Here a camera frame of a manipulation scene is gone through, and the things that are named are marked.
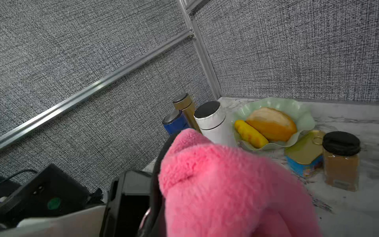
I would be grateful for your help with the white thermos black lid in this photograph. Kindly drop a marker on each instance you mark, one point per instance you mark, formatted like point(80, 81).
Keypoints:
point(214, 124)

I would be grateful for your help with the pink cloth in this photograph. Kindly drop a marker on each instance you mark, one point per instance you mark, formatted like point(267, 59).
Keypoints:
point(212, 190)

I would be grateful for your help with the blue thermos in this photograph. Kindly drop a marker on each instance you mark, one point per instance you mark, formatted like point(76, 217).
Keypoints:
point(175, 122)

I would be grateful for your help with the yellow banana toy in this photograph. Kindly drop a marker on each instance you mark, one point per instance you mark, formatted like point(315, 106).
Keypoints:
point(250, 134)

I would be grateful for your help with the orange bread bun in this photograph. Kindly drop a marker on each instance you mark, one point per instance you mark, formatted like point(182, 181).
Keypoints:
point(273, 124)

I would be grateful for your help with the green scalloped plate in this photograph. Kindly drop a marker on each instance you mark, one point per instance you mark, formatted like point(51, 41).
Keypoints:
point(297, 111)

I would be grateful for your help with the small brown spice jar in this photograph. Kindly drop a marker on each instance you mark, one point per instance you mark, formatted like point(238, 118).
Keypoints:
point(341, 160)

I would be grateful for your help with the gold gradient thermos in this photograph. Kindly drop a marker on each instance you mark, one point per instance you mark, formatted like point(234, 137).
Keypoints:
point(185, 104)

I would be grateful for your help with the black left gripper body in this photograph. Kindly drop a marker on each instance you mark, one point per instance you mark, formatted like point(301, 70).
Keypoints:
point(128, 201)

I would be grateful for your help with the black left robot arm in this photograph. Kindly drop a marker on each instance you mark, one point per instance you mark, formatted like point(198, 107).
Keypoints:
point(53, 193)

